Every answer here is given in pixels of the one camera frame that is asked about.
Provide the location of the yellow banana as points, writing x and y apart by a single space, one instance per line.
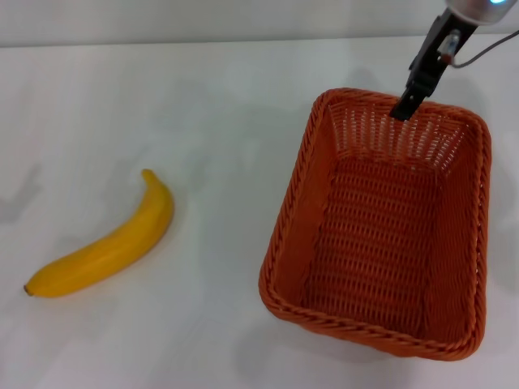
117 247

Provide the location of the orange woven plastic basket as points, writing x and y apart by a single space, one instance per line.
377 243

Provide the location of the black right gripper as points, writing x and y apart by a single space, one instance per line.
431 44

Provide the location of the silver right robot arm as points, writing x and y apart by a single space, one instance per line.
478 10

